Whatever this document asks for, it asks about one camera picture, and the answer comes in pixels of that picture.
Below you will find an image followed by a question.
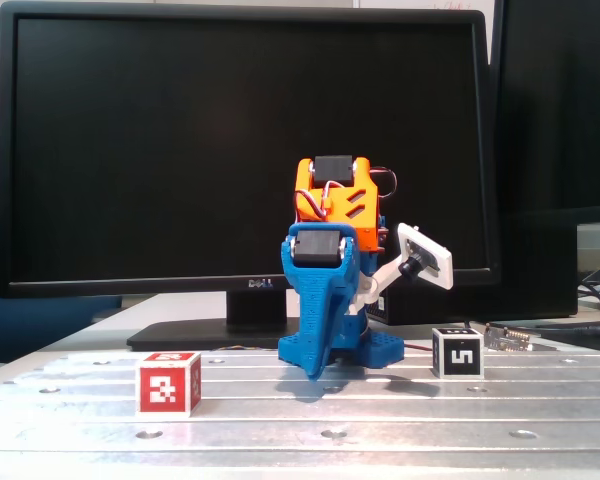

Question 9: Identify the small camera circuit board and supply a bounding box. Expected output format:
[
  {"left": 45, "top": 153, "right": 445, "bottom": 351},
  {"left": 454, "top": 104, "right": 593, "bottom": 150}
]
[{"left": 398, "top": 237, "right": 442, "bottom": 280}]

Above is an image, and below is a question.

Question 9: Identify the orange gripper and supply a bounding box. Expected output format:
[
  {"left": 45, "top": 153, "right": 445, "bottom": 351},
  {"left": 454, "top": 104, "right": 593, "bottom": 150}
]
[{"left": 279, "top": 157, "right": 380, "bottom": 383}]

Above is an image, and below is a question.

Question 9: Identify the thin multicoloured wire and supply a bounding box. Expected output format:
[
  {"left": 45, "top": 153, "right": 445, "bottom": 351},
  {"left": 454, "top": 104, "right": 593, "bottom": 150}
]
[{"left": 204, "top": 344, "right": 280, "bottom": 353}]

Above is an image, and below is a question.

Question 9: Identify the blue robot arm with base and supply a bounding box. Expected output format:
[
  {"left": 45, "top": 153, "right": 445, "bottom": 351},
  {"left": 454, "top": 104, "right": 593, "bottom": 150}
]
[{"left": 278, "top": 155, "right": 405, "bottom": 372}]

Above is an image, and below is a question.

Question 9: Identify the black marker cube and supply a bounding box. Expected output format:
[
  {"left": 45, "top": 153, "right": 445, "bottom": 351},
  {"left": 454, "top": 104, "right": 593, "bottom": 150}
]
[{"left": 431, "top": 327, "right": 485, "bottom": 380}]

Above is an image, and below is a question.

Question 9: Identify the black unbranded computer monitor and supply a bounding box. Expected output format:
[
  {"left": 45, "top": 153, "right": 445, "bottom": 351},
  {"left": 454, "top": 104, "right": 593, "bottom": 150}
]
[{"left": 488, "top": 0, "right": 600, "bottom": 227}]

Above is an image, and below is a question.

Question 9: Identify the black Dell computer monitor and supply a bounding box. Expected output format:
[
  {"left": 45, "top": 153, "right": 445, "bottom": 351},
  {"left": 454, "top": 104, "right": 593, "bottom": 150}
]
[{"left": 0, "top": 0, "right": 502, "bottom": 352}]

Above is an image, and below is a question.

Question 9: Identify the red marker cube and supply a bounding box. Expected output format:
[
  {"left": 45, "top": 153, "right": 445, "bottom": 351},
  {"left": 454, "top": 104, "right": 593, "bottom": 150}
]
[{"left": 134, "top": 351, "right": 203, "bottom": 419}]

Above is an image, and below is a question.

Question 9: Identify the small motor controller board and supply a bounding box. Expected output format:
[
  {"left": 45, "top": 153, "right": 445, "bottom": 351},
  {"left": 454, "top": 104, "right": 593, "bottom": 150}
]
[{"left": 482, "top": 323, "right": 557, "bottom": 352}]

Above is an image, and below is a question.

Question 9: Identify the red white black servo cable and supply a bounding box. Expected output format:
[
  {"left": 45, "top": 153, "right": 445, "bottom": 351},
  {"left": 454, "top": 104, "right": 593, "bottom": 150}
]
[
  {"left": 368, "top": 166, "right": 399, "bottom": 202},
  {"left": 302, "top": 180, "right": 344, "bottom": 222}
]

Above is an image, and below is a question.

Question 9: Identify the dark office chair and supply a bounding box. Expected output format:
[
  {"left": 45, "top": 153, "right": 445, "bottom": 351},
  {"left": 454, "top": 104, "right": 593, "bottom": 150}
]
[{"left": 0, "top": 222, "right": 125, "bottom": 365}]

